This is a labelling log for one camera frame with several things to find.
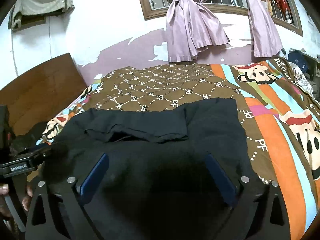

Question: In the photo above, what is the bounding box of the person's left hand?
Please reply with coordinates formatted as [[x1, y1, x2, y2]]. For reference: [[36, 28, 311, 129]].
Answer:
[[0, 183, 34, 217]]

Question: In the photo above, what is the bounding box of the black jacket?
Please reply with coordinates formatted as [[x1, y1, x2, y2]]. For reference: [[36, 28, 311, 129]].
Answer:
[[42, 98, 248, 239]]

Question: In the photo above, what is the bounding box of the colourful monkey print blanket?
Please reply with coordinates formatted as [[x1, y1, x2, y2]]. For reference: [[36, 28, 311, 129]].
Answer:
[[34, 58, 319, 239]]

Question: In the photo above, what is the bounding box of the brown wooden headboard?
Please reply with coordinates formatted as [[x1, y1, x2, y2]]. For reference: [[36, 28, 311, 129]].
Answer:
[[1, 53, 87, 135]]

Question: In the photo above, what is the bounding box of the pink curtain right panel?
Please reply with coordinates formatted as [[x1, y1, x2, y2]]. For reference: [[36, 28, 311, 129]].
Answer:
[[246, 0, 283, 58]]

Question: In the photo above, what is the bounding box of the beige cloth on wall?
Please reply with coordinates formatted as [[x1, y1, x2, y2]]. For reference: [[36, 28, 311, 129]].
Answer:
[[8, 0, 74, 31]]

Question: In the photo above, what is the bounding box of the pink curtain left panel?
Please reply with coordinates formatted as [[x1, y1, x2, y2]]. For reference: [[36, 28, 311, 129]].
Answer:
[[166, 0, 229, 63]]

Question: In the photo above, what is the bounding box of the pink curtain panel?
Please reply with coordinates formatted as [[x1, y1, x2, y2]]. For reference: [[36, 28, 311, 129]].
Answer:
[[166, 0, 229, 63], [246, 0, 283, 58]]

